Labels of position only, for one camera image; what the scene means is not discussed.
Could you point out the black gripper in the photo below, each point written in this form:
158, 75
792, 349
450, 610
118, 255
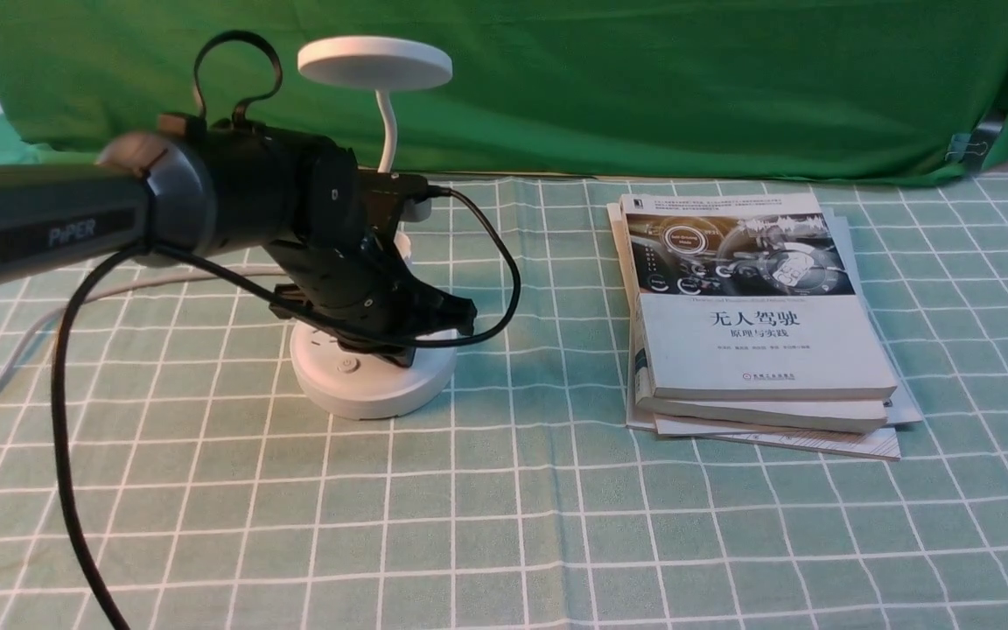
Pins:
349, 275

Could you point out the white desk lamp with base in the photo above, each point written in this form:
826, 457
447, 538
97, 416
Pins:
354, 385

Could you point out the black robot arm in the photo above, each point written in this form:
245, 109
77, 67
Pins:
191, 189

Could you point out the green checkered tablecloth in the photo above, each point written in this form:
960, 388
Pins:
215, 496

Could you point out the top white book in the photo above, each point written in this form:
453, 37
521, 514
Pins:
758, 341

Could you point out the bottom thin booklet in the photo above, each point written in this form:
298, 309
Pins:
903, 410

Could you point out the green backdrop cloth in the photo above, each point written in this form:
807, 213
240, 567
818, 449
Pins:
871, 91

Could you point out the metal binder clip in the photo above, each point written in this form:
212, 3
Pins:
970, 150

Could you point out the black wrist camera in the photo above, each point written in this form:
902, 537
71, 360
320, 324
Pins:
394, 199

